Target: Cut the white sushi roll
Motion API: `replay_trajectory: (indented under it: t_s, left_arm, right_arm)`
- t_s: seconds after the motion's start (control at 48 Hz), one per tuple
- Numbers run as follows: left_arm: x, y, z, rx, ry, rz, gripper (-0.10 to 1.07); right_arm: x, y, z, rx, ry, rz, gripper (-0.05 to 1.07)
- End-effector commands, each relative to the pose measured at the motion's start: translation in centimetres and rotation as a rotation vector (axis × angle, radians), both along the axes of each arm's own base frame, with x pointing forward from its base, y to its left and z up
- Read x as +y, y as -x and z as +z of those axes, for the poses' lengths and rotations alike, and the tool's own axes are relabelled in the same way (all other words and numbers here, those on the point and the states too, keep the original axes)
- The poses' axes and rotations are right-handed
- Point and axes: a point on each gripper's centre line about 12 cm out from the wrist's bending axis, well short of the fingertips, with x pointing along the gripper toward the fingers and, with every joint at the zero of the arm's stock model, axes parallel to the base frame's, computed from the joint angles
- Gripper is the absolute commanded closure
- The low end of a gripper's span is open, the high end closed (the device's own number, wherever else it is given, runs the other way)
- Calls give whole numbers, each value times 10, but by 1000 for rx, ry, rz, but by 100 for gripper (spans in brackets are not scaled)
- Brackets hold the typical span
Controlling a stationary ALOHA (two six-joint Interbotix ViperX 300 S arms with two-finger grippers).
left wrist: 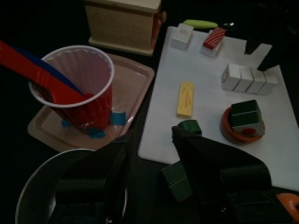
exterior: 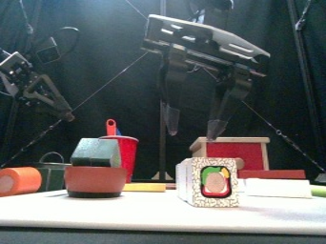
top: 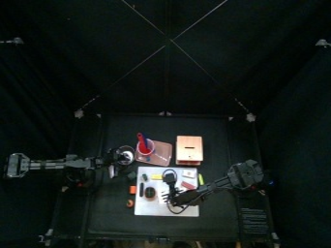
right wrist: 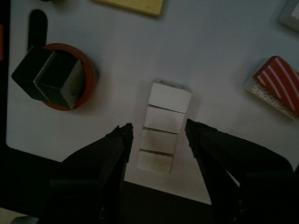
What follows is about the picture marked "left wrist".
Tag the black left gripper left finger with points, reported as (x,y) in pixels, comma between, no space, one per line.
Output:
(94,186)

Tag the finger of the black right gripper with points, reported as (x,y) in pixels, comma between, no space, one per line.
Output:
(257,39)
(273,58)

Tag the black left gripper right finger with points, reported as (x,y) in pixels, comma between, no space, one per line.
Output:
(226,180)

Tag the red plastic toy knife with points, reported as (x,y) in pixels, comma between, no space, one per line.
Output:
(47,81)

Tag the white toy sushi roll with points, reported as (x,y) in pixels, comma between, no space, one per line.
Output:
(249,78)

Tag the green toy sushi roll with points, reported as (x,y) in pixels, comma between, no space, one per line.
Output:
(247,116)

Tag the red striped shrimp topping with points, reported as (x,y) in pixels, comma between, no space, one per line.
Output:
(214,38)

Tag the dark green two-segment block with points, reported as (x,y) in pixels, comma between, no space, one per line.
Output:
(176,182)

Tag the silver metal pot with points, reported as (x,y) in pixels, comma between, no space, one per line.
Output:
(35,189)

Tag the white cutting board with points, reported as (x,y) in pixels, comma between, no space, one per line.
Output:
(210,73)

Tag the orange-brown toy bowl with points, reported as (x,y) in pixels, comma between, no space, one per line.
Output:
(227,128)

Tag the blue tape piece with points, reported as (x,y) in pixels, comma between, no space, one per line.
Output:
(118,119)
(96,134)
(66,123)

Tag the small green toy block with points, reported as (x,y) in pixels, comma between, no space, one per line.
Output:
(191,126)

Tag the red plastic cup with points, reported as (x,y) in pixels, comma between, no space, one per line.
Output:
(98,113)

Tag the yellow toy egg block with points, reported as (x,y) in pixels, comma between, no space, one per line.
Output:
(186,99)

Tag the pink plastic tray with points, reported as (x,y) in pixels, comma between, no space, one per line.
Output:
(132,78)

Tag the wooden box with slot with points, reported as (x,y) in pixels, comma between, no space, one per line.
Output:
(120,26)

